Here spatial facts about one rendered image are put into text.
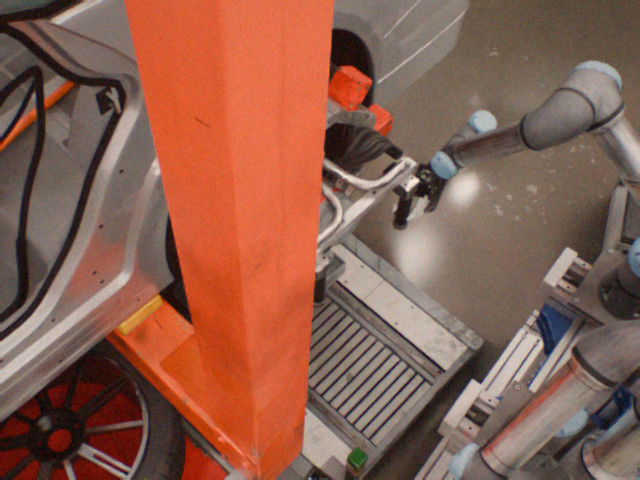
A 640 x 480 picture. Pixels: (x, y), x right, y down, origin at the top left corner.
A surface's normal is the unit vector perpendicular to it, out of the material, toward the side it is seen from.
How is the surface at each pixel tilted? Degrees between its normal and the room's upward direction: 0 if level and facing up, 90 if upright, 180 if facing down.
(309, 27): 90
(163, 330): 0
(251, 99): 90
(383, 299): 0
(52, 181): 6
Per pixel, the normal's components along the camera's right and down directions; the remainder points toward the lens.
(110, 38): 0.72, 0.50
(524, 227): 0.04, -0.53
